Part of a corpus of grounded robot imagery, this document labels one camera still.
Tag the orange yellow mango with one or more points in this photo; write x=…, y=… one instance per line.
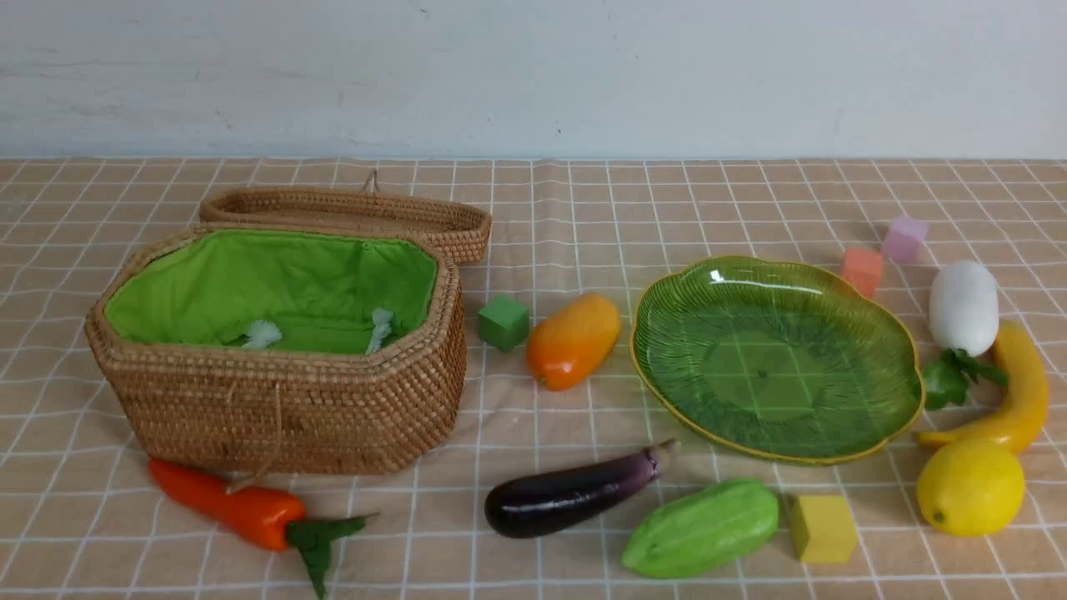
x=571, y=344

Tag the purple eggplant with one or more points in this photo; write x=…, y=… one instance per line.
x=546, y=503

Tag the green chayote gourd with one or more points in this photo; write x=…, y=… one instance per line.
x=703, y=531

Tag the orange carrot with green leaves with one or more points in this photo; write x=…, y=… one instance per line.
x=273, y=520

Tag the white radish with green leaves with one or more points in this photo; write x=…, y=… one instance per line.
x=964, y=323

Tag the yellow lemon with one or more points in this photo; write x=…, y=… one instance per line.
x=971, y=488

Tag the yellow banana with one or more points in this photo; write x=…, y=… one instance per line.
x=1021, y=415

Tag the green foam cube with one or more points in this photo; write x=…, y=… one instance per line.
x=503, y=323

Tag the woven wicker basket lid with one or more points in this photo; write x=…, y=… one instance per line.
x=460, y=231

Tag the green glass leaf plate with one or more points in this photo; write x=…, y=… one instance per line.
x=783, y=361

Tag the orange foam cube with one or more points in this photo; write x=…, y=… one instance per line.
x=863, y=269

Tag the woven wicker basket green lining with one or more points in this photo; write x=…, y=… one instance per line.
x=250, y=348

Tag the yellow foam cube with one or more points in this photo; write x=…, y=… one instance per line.
x=822, y=529

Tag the pink foam cube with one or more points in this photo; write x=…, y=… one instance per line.
x=904, y=239

